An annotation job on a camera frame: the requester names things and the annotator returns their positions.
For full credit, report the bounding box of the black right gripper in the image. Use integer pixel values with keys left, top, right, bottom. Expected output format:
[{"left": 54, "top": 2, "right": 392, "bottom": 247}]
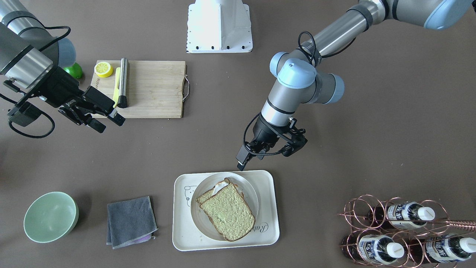
[{"left": 37, "top": 66, "right": 125, "bottom": 133}]

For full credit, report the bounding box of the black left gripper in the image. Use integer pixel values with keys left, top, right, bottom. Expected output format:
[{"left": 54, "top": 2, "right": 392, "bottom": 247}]
[{"left": 237, "top": 114, "right": 287, "bottom": 171}]

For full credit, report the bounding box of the bread slice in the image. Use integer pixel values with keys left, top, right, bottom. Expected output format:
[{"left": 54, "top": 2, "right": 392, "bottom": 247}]
[
  {"left": 195, "top": 178, "right": 236, "bottom": 205},
  {"left": 199, "top": 178, "right": 255, "bottom": 242}
]

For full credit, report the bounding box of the white round plate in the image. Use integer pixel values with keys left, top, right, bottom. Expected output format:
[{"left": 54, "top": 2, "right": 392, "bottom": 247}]
[{"left": 191, "top": 172, "right": 259, "bottom": 241}]

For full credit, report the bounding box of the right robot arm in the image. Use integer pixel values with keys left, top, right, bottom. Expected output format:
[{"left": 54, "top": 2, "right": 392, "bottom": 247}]
[{"left": 0, "top": 0, "right": 125, "bottom": 133}]

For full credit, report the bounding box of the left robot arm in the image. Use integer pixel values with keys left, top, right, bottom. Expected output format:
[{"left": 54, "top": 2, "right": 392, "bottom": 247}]
[{"left": 236, "top": 0, "right": 475, "bottom": 171}]

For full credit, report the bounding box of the cream rabbit serving tray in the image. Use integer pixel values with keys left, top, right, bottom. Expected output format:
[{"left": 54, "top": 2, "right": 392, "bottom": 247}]
[{"left": 172, "top": 170, "right": 280, "bottom": 251}]

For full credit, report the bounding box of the yellow plastic knife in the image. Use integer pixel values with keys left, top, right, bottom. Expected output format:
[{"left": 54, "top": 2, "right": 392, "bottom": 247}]
[{"left": 112, "top": 67, "right": 121, "bottom": 108}]

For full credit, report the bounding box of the steel muddler black tip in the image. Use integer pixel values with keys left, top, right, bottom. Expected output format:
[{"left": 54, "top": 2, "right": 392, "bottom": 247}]
[{"left": 117, "top": 58, "right": 129, "bottom": 108}]

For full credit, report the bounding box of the half lemon slice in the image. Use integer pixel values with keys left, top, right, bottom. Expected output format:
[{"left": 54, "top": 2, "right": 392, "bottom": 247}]
[{"left": 94, "top": 61, "right": 114, "bottom": 78}]

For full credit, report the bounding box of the green lime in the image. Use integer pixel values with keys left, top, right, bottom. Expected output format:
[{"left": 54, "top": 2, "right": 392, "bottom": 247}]
[{"left": 63, "top": 63, "right": 83, "bottom": 80}]

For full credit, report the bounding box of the fake fried egg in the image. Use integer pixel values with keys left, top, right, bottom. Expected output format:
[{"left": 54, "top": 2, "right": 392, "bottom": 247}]
[{"left": 212, "top": 181, "right": 229, "bottom": 195}]

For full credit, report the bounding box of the bread slice on plate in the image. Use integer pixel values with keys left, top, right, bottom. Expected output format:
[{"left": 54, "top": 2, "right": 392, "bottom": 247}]
[{"left": 195, "top": 178, "right": 236, "bottom": 205}]

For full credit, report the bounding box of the bamboo cutting board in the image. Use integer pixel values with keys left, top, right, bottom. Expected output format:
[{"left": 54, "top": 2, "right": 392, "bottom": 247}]
[{"left": 116, "top": 60, "right": 187, "bottom": 119}]

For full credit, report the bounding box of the mint green bowl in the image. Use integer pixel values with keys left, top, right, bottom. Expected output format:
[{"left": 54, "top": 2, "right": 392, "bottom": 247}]
[{"left": 23, "top": 191, "right": 79, "bottom": 243}]

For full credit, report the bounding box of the grey folded cloth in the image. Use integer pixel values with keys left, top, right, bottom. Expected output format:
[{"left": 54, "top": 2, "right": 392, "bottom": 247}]
[{"left": 106, "top": 196, "right": 158, "bottom": 249}]

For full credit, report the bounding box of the tea bottle front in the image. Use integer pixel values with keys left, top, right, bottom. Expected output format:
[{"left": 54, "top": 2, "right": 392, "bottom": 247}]
[{"left": 341, "top": 234, "right": 405, "bottom": 265}]

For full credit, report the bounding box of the tea bottle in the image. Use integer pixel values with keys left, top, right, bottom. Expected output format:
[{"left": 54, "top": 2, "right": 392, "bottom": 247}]
[
  {"left": 409, "top": 233, "right": 476, "bottom": 264},
  {"left": 367, "top": 202, "right": 435, "bottom": 231},
  {"left": 341, "top": 234, "right": 405, "bottom": 265}
]

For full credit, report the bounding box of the tea bottle back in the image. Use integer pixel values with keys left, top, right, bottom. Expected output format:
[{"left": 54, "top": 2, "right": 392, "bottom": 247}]
[{"left": 409, "top": 233, "right": 476, "bottom": 264}]

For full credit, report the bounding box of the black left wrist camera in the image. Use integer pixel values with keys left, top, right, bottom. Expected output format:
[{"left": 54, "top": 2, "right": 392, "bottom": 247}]
[{"left": 281, "top": 117, "right": 308, "bottom": 157}]

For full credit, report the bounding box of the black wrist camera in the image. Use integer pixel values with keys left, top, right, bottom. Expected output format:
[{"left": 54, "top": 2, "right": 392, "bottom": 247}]
[
  {"left": 7, "top": 102, "right": 42, "bottom": 127},
  {"left": 281, "top": 117, "right": 308, "bottom": 157}
]

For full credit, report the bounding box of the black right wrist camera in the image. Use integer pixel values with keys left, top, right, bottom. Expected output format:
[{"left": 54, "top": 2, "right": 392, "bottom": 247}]
[{"left": 7, "top": 102, "right": 42, "bottom": 127}]

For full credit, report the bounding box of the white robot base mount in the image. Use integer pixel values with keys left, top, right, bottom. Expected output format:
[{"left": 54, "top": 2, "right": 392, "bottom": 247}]
[{"left": 186, "top": 0, "right": 253, "bottom": 53}]

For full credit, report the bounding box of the copper wire bottle rack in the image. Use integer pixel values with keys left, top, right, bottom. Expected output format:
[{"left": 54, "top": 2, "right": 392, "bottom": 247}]
[{"left": 340, "top": 194, "right": 475, "bottom": 268}]

